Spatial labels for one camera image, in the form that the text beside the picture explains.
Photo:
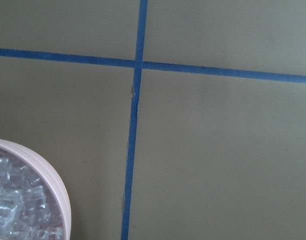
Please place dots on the clear ice cubes pile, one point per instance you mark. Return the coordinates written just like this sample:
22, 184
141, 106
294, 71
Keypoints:
28, 209

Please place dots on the pink bowl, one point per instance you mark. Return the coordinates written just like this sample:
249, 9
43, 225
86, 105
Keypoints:
50, 177

